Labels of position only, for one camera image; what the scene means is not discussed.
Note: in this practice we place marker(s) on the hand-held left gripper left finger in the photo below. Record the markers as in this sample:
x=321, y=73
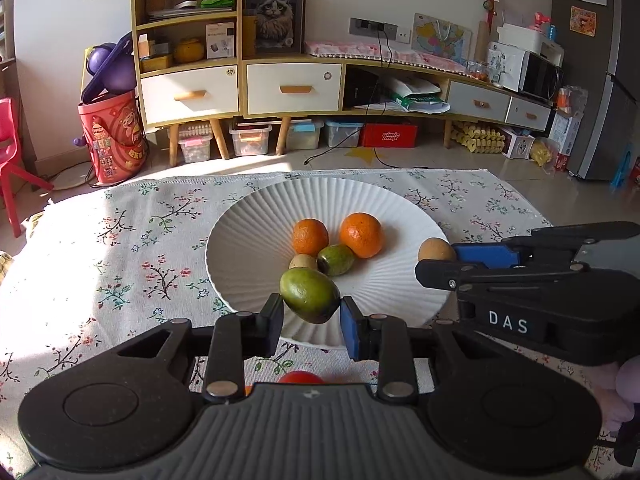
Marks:
x=272, y=325

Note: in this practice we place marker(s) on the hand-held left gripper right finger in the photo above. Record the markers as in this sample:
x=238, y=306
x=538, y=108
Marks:
x=350, y=330

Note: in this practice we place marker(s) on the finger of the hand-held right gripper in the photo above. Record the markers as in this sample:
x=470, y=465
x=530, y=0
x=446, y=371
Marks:
x=500, y=277
x=485, y=255

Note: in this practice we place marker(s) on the large green mango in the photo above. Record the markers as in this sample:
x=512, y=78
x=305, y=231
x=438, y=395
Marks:
x=307, y=292

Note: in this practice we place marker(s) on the brown kiwi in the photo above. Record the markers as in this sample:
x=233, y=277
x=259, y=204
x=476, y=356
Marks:
x=434, y=250
x=302, y=262

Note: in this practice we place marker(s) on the small green mango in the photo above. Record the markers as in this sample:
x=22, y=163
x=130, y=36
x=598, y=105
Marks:
x=336, y=259

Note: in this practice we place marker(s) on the white ribbed plate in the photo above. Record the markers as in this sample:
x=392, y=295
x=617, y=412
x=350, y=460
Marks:
x=250, y=240

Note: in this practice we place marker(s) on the person's right hand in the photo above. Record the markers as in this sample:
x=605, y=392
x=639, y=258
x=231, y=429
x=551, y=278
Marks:
x=627, y=385

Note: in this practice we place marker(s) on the red tomato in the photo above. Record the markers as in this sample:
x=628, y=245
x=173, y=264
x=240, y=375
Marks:
x=300, y=378

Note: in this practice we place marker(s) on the white printed carton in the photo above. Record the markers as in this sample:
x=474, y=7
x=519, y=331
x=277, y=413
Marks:
x=517, y=144

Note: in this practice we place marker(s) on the stack of yellow blocks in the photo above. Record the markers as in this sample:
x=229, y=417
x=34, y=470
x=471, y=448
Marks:
x=477, y=138

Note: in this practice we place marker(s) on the yellow snack bag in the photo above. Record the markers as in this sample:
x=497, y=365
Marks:
x=544, y=152

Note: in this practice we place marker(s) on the white low cabinet drawer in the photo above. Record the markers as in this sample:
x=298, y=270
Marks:
x=529, y=115
x=479, y=102

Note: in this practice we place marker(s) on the red crate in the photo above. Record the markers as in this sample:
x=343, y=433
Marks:
x=389, y=136

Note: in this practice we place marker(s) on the floral tablecloth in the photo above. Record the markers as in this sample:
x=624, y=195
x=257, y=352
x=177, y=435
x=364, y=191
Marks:
x=125, y=240

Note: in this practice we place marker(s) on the green white bag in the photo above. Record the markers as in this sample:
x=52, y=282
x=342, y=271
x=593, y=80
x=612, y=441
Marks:
x=417, y=95

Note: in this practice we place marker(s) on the long low cabinet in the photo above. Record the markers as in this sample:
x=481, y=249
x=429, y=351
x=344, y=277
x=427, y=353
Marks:
x=440, y=75

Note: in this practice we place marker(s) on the clear storage box blue lid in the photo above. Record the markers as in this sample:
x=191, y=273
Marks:
x=305, y=135

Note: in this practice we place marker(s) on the white appliance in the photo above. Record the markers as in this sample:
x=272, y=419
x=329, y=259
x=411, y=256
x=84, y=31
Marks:
x=502, y=62

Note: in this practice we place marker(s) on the clear storage box pink label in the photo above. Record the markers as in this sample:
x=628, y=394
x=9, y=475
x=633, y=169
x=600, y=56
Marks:
x=195, y=145

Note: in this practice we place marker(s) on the grey refrigerator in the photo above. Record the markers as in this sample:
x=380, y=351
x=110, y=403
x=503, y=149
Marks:
x=600, y=85

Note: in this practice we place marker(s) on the black box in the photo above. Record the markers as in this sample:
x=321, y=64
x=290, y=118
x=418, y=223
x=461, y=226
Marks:
x=362, y=87

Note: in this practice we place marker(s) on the white lidded box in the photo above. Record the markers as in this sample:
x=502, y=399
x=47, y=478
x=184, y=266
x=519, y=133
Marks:
x=530, y=40

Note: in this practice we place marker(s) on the red printed toy bin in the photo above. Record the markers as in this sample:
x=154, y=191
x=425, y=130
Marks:
x=112, y=140

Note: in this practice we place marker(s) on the pink lace cloth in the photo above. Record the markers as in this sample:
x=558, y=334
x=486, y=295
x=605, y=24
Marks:
x=350, y=51

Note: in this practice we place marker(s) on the orange fridge picture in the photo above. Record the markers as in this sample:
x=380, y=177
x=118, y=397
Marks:
x=583, y=21

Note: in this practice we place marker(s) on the yellow shelf cabinet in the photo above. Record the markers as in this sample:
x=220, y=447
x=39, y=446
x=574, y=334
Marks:
x=240, y=60

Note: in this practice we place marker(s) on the yellow pumpkin jar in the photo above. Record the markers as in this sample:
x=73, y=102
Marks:
x=189, y=51

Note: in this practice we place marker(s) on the white product box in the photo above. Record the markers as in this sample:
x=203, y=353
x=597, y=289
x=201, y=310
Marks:
x=220, y=40

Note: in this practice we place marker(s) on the small yellow box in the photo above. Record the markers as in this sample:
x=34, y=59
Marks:
x=155, y=60

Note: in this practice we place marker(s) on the framed cat picture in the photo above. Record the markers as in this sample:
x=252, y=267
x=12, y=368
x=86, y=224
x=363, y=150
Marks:
x=274, y=15

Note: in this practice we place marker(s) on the pink plastic chair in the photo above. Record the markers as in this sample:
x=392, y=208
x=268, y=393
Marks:
x=7, y=140

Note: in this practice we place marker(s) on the green tissue pack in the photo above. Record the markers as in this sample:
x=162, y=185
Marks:
x=218, y=0

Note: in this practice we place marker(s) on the dark wall socket panel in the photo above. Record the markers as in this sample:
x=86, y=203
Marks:
x=372, y=26

